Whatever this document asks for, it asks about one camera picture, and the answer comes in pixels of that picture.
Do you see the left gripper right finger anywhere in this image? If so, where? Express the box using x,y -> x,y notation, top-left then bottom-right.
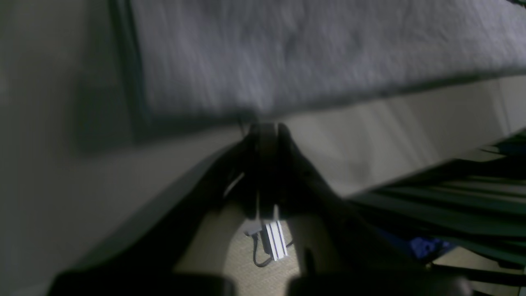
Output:
263,123 -> 473,296

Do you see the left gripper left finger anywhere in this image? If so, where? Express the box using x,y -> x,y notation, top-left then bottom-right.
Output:
49,125 -> 262,296

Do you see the grey T-shirt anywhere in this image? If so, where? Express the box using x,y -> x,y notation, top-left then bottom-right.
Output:
108,0 -> 525,140

